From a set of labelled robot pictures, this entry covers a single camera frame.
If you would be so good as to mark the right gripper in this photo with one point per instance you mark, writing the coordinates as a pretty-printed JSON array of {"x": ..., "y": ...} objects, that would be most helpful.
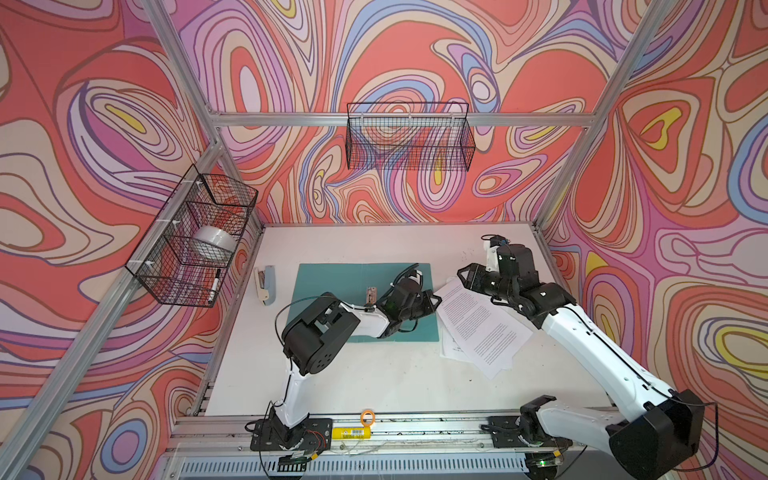
[{"x": 474, "y": 276}]

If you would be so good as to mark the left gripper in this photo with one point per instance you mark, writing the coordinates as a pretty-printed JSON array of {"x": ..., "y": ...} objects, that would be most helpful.
[{"x": 426, "y": 298}]

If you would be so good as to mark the printed paper sheet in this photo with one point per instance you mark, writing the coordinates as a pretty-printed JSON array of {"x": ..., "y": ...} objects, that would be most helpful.
[
  {"x": 488, "y": 334},
  {"x": 452, "y": 351}
]

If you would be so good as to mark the teal folder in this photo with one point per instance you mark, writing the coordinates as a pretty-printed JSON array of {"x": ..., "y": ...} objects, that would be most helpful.
[{"x": 350, "y": 283}]

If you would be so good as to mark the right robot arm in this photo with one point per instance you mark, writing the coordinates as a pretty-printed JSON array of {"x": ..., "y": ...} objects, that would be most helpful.
[{"x": 655, "y": 428}]

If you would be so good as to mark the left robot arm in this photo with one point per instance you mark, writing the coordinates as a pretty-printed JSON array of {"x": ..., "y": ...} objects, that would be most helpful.
[{"x": 313, "y": 339}]

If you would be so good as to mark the metal folder clip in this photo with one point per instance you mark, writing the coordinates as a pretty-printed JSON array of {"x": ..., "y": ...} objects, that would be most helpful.
[{"x": 371, "y": 297}]

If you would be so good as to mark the yellow cylinder with label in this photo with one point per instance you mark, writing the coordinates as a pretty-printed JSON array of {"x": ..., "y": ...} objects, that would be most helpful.
[{"x": 351, "y": 433}]

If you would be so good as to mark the grey white stapler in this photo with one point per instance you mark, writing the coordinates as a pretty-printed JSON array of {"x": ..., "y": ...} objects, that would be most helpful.
[{"x": 266, "y": 284}]

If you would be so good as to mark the black white marker pen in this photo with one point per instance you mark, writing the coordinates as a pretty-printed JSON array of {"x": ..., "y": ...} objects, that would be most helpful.
[{"x": 215, "y": 286}]

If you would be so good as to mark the white tape roll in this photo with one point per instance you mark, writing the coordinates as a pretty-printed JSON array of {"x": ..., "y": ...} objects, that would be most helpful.
[{"x": 216, "y": 237}]

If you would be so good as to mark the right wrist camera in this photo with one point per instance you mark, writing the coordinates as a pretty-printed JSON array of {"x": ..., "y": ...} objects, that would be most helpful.
[{"x": 491, "y": 242}]

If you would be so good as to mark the black wire basket back wall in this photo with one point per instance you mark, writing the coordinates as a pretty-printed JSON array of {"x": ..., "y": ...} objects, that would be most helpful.
[{"x": 410, "y": 136}]

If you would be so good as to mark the black wire basket wall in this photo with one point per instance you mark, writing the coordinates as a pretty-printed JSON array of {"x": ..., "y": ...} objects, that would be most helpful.
[
  {"x": 410, "y": 136},
  {"x": 173, "y": 267}
]

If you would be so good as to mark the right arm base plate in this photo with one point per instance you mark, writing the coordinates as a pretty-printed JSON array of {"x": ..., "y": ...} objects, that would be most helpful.
[{"x": 515, "y": 432}]

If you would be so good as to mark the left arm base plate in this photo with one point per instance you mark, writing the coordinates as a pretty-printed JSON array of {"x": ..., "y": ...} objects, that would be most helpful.
[{"x": 312, "y": 435}]

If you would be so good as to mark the black wire basket left wall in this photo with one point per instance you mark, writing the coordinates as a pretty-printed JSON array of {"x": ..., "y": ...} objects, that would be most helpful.
[{"x": 173, "y": 267}]

